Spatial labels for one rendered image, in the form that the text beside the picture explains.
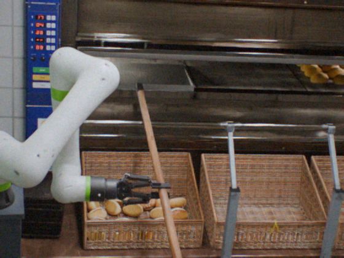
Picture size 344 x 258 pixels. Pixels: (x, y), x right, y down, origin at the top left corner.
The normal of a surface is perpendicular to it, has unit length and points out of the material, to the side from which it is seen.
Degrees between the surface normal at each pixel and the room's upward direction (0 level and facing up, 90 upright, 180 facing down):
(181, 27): 70
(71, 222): 0
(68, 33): 90
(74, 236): 0
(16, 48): 90
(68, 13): 90
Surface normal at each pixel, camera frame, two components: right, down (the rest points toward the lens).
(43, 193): 0.08, -0.91
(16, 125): 0.14, 0.41
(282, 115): 0.16, 0.07
